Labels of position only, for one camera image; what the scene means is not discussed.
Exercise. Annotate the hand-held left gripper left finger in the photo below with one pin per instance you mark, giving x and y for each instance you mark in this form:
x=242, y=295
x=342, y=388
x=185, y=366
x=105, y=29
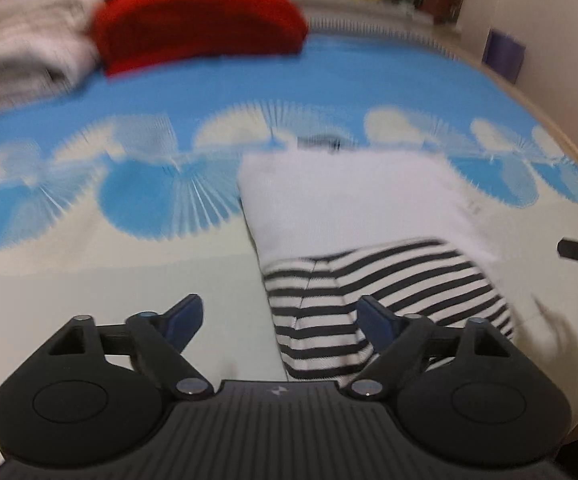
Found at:
x=189, y=312

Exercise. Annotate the purple box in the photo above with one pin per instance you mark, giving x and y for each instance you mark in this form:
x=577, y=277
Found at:
x=504, y=55

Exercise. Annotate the grey mattress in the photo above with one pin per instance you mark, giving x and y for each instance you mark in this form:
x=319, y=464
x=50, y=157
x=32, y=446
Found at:
x=379, y=27

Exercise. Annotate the red folded blanket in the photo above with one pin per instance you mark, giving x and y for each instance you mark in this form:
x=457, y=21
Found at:
x=199, y=15

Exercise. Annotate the white black striped small shirt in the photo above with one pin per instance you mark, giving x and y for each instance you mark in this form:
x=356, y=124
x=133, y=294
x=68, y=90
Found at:
x=349, y=210

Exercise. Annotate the blue white printed blanket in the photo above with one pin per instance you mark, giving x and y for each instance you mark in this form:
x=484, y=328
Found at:
x=319, y=85

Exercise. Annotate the white window sill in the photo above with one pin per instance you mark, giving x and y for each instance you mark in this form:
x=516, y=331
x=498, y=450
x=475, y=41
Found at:
x=369, y=7

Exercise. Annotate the cream folded blanket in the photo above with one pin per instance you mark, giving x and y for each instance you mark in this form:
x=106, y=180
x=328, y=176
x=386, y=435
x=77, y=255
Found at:
x=24, y=45

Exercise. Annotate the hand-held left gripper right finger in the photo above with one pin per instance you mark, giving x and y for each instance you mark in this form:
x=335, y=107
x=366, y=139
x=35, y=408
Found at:
x=374, y=317

